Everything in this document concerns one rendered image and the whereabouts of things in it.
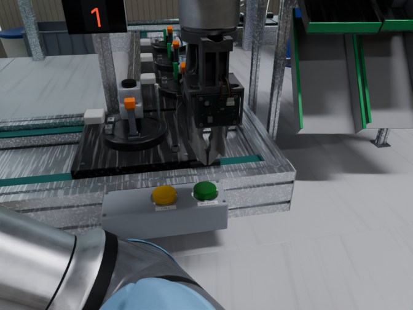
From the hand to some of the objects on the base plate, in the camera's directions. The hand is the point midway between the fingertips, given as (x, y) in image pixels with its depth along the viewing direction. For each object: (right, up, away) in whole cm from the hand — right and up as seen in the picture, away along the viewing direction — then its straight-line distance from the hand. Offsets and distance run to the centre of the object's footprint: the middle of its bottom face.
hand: (206, 155), depth 53 cm
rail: (-27, -14, +10) cm, 32 cm away
